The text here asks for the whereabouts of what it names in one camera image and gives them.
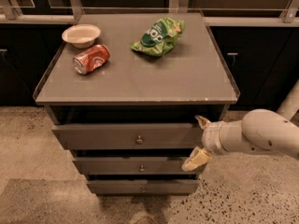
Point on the grey top drawer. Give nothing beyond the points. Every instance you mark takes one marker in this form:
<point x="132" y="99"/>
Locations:
<point x="127" y="136"/>

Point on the dark cabinet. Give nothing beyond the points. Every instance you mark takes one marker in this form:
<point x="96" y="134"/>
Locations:
<point x="263" y="61"/>
<point x="25" y="53"/>

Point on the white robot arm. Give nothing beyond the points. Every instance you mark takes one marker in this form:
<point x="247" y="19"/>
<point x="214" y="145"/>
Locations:
<point x="261" y="131"/>

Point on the grey bottom drawer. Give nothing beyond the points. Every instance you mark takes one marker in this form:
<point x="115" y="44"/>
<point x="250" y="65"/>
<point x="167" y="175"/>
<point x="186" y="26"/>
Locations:
<point x="123" y="187"/>

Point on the red soda can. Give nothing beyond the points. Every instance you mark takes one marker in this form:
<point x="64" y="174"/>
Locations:
<point x="90" y="59"/>

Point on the grey drawer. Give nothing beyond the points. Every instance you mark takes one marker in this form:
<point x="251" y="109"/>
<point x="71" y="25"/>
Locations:
<point x="123" y="187"/>
<point x="132" y="166"/>
<point x="127" y="136"/>

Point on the white paper bowl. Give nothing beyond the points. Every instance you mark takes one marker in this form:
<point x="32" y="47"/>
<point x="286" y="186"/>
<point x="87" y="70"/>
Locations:
<point x="81" y="36"/>

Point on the dark left cabinet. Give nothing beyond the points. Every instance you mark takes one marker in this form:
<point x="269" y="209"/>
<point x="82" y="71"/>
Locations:
<point x="25" y="53"/>

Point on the grey middle drawer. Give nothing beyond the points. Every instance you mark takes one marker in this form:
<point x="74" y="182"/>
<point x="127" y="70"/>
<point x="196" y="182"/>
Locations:
<point x="132" y="166"/>

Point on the green chip bag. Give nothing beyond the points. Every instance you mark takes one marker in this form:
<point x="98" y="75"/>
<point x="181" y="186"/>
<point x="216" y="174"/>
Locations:
<point x="160" y="38"/>

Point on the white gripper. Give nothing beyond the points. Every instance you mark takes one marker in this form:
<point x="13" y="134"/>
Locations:
<point x="210" y="137"/>

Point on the metal railing frame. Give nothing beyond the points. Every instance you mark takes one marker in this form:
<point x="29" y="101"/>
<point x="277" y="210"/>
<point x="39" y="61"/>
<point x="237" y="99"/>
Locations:
<point x="276" y="13"/>

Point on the grey drawer cabinet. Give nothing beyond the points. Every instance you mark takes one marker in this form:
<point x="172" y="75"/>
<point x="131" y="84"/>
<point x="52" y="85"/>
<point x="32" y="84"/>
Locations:
<point x="132" y="88"/>

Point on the dark right cabinet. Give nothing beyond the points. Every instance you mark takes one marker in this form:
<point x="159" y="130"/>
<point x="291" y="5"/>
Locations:
<point x="263" y="61"/>

